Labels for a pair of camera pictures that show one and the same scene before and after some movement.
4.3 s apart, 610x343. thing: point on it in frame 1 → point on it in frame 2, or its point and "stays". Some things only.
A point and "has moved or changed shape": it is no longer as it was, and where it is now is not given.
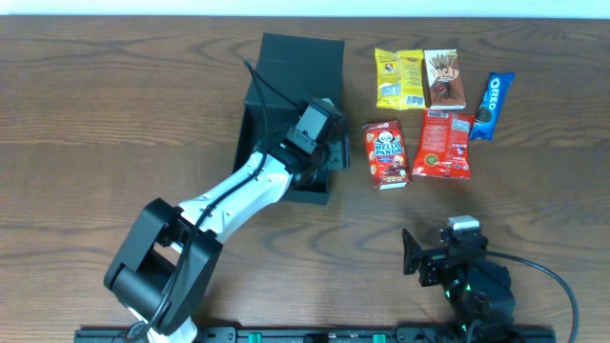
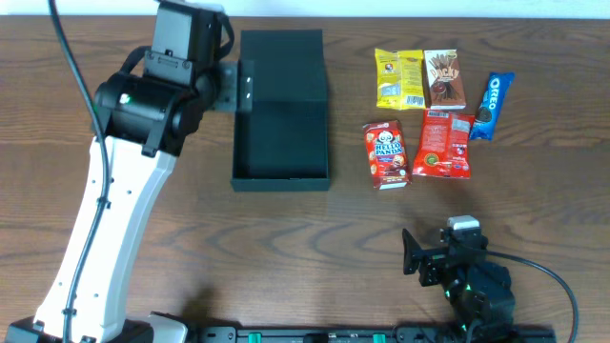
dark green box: x=305 y=68 has moved or changed shape
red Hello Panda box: x=387 y=154 stays
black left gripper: x=336 y=152 → x=244 y=87
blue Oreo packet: x=492 y=106 stays
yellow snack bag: x=400 y=79 stays
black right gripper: x=430 y=265 stays
